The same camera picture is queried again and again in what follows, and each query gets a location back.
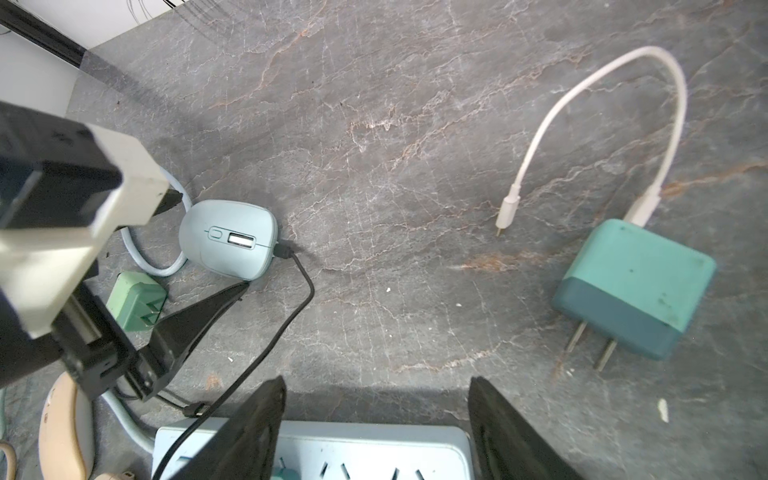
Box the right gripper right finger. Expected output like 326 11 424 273
468 376 582 479

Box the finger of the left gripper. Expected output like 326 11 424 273
146 282 250 398

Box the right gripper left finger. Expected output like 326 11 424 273
174 376 287 480

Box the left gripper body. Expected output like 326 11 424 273
1 263 156 401

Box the light green charger cube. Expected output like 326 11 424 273
106 272 167 332

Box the blue power strip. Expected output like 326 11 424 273
151 418 476 480

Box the peach mouse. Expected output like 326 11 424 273
38 372 95 480

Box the teal charger cube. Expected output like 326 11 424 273
552 219 716 371

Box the blue mouse behind strip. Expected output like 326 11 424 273
178 200 278 281

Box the black usb cable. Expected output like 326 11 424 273
149 239 316 480

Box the light blue power cable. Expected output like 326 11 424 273
98 167 194 454

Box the white usb cable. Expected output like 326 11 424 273
494 45 689 236

